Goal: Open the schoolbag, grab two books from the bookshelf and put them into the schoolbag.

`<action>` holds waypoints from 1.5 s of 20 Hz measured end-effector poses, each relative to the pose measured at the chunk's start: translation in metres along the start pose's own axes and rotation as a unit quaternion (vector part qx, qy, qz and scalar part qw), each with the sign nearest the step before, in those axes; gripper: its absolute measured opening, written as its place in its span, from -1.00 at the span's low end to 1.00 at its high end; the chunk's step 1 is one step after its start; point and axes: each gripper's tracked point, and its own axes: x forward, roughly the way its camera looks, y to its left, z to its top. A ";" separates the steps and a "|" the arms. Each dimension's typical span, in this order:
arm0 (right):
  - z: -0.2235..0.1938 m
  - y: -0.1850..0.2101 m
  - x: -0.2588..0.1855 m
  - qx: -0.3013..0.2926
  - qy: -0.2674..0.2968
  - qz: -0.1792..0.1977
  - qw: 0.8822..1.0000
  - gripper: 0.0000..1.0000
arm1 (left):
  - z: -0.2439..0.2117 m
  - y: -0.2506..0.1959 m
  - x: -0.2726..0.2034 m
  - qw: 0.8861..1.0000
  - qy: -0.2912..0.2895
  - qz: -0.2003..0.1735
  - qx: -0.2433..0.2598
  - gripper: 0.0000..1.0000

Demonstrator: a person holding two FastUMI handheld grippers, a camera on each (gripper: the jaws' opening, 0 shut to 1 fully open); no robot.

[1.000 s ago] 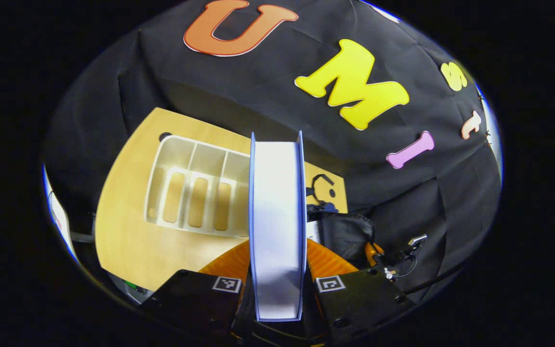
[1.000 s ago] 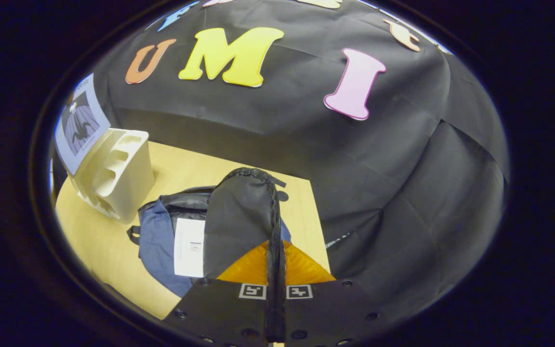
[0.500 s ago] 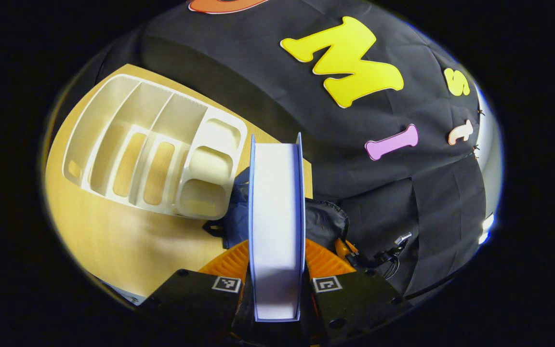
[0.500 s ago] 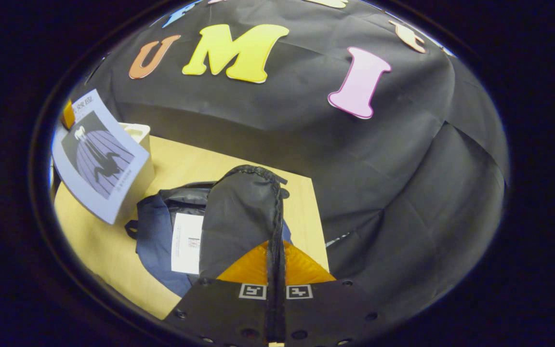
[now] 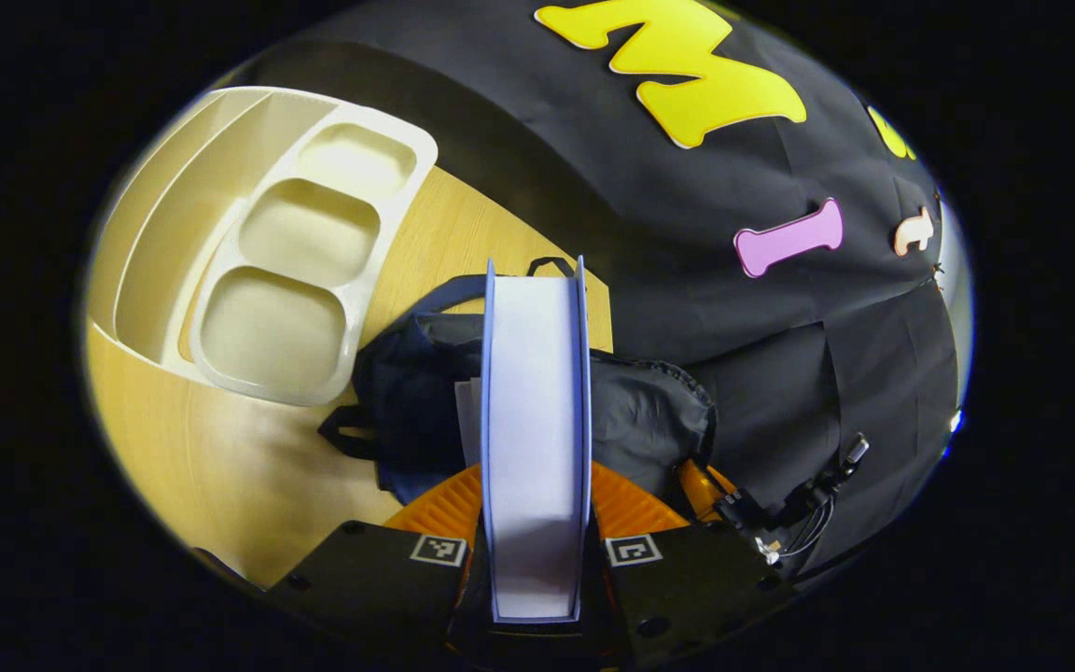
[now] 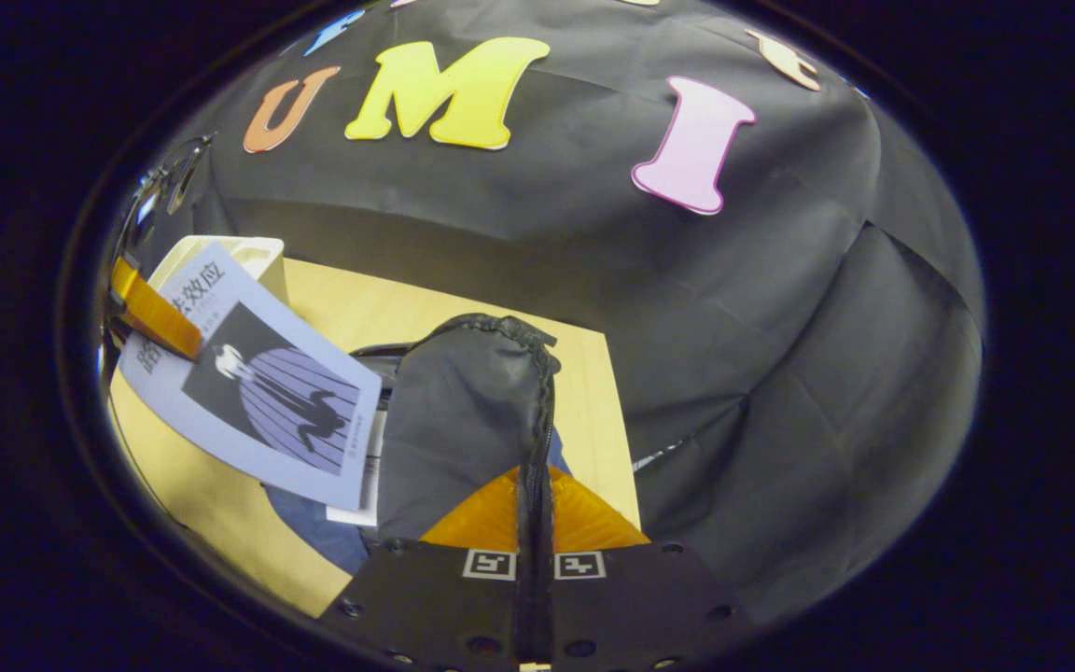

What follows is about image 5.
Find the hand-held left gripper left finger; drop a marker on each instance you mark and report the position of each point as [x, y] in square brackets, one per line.
[360, 569]

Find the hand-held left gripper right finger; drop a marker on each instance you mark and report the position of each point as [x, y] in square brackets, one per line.
[687, 579]

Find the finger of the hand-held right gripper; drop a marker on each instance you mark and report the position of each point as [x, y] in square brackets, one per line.
[701, 485]

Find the navy blue schoolbag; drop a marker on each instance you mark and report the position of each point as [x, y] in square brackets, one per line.
[407, 392]

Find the white plastic bookshelf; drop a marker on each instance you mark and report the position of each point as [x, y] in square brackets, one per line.
[304, 233]

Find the black backdrop cloth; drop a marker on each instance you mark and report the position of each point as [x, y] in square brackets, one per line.
[705, 280]

